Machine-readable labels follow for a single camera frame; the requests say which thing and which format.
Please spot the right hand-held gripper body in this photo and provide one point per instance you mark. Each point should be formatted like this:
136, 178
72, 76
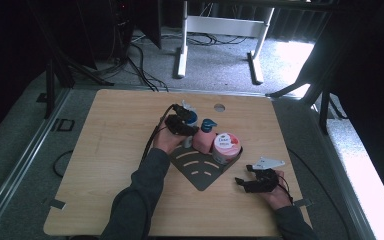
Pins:
263, 180

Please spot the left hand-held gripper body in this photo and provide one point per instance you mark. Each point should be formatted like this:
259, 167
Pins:
176, 123

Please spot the pink jar with white lid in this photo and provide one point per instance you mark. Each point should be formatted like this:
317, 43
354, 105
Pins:
226, 146

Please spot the dark slotted corner shelf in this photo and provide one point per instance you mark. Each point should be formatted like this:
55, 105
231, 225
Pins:
201, 173

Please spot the person's left hand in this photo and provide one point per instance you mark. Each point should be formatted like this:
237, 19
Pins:
166, 141

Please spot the person's right hand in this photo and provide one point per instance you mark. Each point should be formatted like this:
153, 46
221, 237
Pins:
279, 197

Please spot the grey table grommet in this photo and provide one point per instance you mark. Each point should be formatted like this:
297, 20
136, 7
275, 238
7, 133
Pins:
219, 107

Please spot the black metal stand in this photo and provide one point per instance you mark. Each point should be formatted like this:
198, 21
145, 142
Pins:
323, 106

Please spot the dark computer tower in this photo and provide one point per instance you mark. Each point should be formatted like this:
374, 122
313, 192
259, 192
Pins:
122, 26

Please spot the black tripod stand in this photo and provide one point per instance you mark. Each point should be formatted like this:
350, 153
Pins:
50, 83

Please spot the white desk frame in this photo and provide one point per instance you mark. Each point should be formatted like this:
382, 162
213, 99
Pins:
225, 26

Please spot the black square floor frame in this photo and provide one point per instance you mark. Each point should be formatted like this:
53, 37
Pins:
60, 125

